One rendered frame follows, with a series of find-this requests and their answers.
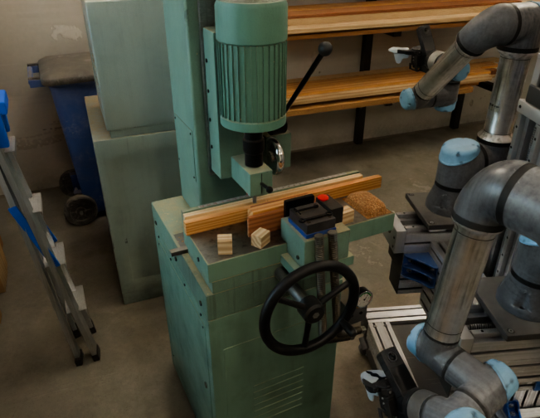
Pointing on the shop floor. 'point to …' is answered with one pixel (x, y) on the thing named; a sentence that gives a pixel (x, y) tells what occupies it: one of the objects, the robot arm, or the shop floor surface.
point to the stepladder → (39, 234)
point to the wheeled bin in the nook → (73, 129)
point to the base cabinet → (244, 357)
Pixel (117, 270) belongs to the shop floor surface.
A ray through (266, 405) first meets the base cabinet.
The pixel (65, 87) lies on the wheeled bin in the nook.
